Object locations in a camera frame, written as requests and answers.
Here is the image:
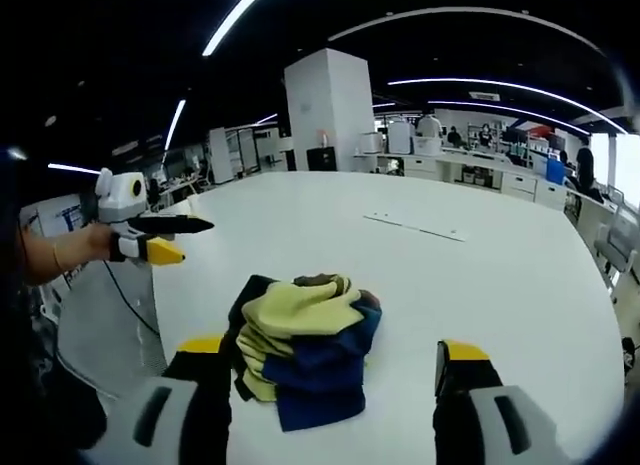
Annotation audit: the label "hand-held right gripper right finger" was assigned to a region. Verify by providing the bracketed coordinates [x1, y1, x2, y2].
[431, 338, 585, 465]

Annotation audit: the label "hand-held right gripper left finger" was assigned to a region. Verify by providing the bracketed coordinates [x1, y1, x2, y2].
[85, 334, 235, 465]

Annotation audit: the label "yellow and blue garment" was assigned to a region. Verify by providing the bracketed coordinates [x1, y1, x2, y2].
[227, 272, 384, 434]

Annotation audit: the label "person's left hand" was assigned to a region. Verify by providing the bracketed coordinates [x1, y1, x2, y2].
[74, 221, 124, 263]

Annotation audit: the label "white board with blue print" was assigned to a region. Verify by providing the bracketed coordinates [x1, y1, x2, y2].
[27, 192, 86, 239]

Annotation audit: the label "white tall cabinet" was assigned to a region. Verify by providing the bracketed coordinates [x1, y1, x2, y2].
[208, 126, 237, 185]

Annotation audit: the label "small black cabinet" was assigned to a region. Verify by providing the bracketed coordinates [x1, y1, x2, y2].
[305, 146, 338, 173]

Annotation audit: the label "white square pillar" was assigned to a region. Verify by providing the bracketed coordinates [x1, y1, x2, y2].
[283, 47, 375, 173]

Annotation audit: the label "white office chair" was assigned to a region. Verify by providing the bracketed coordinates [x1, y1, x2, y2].
[592, 187, 640, 291]

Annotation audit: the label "white storage box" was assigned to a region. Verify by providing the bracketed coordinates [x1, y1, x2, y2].
[359, 131, 384, 155]

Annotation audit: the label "long white counter cabinets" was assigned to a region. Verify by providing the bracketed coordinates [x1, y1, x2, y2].
[352, 145, 569, 212]

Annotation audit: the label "blue box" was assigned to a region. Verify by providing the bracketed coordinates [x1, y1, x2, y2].
[545, 156, 567, 184]

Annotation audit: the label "white appliance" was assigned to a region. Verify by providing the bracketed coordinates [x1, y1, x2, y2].
[387, 121, 414, 155]

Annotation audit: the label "curved ceiling light strip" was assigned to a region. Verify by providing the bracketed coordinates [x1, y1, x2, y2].
[386, 76, 629, 135]
[327, 6, 604, 54]

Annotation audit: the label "black cable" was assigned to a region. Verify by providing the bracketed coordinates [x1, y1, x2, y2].
[101, 258, 162, 336]

